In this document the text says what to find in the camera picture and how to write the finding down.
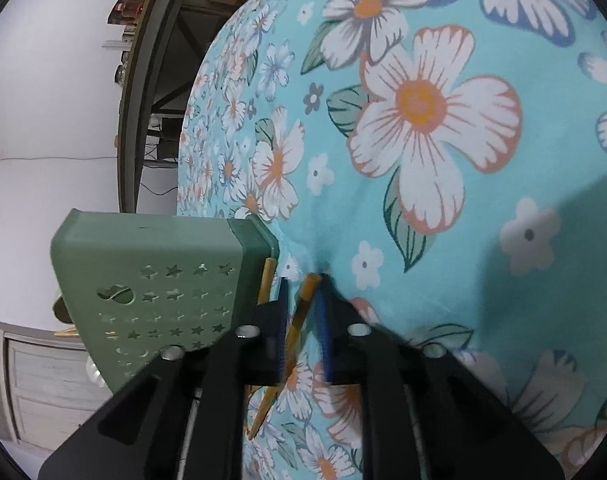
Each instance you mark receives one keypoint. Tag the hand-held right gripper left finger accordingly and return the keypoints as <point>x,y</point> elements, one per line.
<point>282,345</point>

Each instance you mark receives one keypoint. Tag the long grey desk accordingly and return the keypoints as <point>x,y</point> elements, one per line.
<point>133,110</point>

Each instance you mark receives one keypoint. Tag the floral turquoise blanket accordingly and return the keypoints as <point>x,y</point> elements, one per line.
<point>483,210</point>

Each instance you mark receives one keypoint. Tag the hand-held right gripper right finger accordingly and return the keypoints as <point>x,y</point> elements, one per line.
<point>326,340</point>

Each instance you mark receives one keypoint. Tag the green perforated utensil holder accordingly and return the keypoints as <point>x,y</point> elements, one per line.
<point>158,250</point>

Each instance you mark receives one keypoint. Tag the red label oil bottle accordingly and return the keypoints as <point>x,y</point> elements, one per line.
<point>131,7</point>

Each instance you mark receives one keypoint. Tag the glass jar with dark contents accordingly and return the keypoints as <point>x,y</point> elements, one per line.
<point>119,75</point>

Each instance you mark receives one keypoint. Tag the beige spoon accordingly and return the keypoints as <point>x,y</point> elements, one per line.
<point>58,308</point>

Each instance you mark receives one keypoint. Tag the tall clear tubes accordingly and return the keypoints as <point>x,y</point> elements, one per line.
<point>118,42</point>

